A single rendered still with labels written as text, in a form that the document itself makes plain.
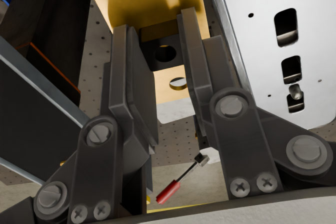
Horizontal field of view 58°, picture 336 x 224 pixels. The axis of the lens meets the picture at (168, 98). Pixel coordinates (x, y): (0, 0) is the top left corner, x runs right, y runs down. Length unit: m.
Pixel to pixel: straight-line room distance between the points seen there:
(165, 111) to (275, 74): 0.24
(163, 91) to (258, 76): 0.43
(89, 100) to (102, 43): 0.25
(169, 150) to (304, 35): 0.92
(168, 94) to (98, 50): 0.74
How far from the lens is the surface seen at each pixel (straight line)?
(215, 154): 0.65
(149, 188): 0.57
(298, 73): 0.62
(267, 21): 0.49
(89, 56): 0.91
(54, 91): 0.33
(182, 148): 1.33
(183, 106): 0.42
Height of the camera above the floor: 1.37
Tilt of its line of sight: 40 degrees down
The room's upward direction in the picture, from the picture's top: 174 degrees clockwise
